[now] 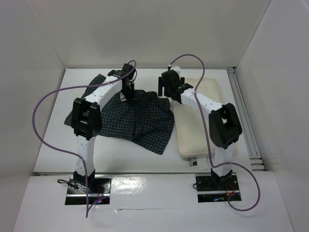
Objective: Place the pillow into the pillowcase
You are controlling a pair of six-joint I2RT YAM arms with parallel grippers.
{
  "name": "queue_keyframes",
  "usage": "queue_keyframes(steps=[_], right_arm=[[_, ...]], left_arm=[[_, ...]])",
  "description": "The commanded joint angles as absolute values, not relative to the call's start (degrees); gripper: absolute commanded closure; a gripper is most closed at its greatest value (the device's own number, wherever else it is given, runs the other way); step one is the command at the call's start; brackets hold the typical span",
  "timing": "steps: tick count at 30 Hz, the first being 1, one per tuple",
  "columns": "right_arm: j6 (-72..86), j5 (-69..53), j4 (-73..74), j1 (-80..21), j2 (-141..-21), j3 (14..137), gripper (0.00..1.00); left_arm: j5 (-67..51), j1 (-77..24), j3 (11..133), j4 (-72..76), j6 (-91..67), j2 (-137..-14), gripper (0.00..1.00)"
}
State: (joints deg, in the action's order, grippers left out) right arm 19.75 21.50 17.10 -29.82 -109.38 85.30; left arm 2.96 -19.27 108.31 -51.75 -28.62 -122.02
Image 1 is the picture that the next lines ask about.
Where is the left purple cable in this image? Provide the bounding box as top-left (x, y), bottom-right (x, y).
top-left (32, 59), bottom-right (137, 218)

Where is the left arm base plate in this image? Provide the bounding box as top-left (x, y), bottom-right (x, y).
top-left (63, 174), bottom-right (112, 205)

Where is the cream pillow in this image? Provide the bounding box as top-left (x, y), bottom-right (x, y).
top-left (172, 78), bottom-right (223, 158)

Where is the white pillow care label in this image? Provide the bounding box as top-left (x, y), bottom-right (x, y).
top-left (189, 157), bottom-right (209, 170)

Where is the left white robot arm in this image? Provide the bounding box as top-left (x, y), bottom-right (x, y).
top-left (71, 63), bottom-right (136, 193)

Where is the aluminium rail right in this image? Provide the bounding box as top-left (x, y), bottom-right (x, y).
top-left (227, 67), bottom-right (265, 172)

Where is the dark plaid pillowcase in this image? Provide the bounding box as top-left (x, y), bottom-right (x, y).
top-left (63, 74), bottom-right (175, 155)

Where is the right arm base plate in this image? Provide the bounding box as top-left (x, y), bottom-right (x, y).
top-left (192, 173), bottom-right (242, 203)

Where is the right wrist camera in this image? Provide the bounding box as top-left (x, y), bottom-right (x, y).
top-left (168, 64), bottom-right (181, 74)

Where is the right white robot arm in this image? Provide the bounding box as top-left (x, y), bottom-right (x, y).
top-left (158, 67), bottom-right (242, 189)

